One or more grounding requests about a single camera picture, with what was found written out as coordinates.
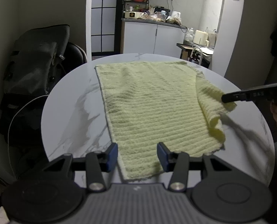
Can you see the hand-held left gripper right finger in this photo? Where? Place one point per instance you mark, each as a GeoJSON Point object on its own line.
{"type": "Point", "coordinates": [163, 155]}

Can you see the white electric kettle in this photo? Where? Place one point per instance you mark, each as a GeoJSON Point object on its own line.
{"type": "Point", "coordinates": [176, 15]}

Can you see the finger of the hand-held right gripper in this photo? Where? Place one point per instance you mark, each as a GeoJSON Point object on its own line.
{"type": "Point", "coordinates": [245, 95]}

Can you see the black framed glass sliding door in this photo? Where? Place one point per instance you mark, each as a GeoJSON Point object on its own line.
{"type": "Point", "coordinates": [103, 42]}

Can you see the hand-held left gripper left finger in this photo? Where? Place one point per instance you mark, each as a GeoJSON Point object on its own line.
{"type": "Point", "coordinates": [112, 155]}

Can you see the black chair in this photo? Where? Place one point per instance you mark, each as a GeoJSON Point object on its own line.
{"type": "Point", "coordinates": [74, 56]}

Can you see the black spice rack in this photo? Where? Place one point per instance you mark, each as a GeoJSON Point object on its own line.
{"type": "Point", "coordinates": [137, 0]}

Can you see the pale yellow ribbed towel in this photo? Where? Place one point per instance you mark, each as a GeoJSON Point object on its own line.
{"type": "Point", "coordinates": [152, 109]}

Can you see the dark grey backpack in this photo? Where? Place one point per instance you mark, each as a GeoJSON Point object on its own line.
{"type": "Point", "coordinates": [31, 70]}

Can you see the white metal frame stool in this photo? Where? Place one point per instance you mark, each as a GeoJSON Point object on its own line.
{"type": "Point", "coordinates": [200, 53]}

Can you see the white paper bag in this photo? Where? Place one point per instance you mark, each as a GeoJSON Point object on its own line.
{"type": "Point", "coordinates": [212, 38]}

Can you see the white kitchen base cabinet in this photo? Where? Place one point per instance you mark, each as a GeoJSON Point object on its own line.
{"type": "Point", "coordinates": [140, 37]}

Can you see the cream countertop appliance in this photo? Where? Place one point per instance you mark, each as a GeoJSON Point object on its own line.
{"type": "Point", "coordinates": [200, 37]}

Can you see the wooden side table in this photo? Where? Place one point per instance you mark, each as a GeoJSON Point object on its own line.
{"type": "Point", "coordinates": [184, 47]}

